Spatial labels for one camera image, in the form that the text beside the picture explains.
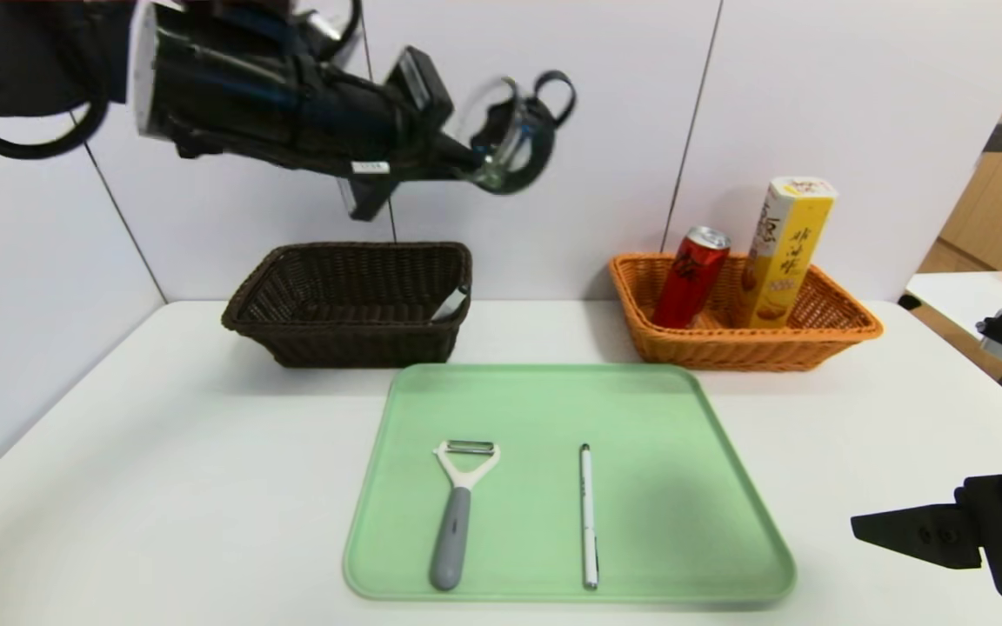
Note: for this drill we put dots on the thin white pen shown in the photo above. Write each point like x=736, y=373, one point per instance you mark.
x=589, y=522

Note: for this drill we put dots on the dark brown wicker basket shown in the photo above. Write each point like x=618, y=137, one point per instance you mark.
x=353, y=348

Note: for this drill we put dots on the orange wicker basket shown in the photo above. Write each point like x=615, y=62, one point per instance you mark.
x=779, y=352

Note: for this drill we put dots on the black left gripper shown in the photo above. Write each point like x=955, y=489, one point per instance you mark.
x=420, y=89

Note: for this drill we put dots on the white side table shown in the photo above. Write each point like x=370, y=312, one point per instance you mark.
x=945, y=300

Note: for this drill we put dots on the tall yellow snack box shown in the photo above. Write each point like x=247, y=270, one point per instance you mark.
x=784, y=261

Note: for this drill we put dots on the light green plastic tray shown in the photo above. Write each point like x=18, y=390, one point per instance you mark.
x=536, y=522

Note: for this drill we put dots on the red soda can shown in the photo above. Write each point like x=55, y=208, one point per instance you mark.
x=691, y=283

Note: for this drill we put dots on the grey sign on cabinet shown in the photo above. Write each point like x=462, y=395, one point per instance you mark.
x=1000, y=139

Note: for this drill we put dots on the thick white marker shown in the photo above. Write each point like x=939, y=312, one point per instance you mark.
x=451, y=304

